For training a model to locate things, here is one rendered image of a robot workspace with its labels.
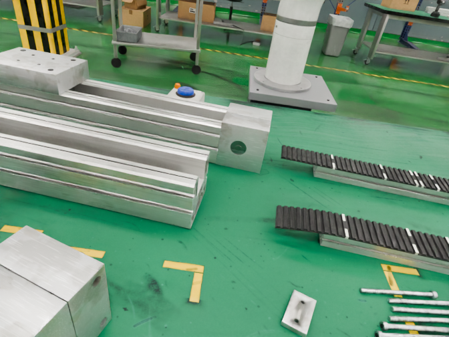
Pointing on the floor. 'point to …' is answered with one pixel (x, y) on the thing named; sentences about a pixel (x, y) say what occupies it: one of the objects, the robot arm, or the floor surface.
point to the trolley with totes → (154, 39)
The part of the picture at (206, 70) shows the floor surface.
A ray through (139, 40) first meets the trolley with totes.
